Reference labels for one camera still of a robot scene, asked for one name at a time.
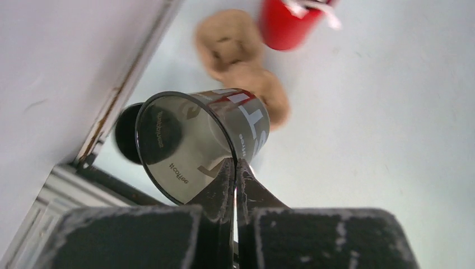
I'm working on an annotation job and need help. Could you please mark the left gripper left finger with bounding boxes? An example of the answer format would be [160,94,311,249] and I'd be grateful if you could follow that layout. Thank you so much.
[33,158,235,268]

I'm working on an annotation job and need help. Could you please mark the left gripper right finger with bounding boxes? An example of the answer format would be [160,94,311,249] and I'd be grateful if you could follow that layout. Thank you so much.
[236,160,419,268]

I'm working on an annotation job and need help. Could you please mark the dark paper coffee cup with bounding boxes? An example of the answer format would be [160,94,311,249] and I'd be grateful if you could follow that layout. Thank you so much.
[134,88,270,205]

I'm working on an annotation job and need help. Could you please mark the brown cardboard tray stack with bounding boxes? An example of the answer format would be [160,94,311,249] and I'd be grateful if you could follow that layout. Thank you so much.
[194,9,290,131]

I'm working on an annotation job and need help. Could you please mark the red cup holder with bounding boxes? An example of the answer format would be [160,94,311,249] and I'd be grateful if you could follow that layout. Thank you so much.
[258,0,337,51]

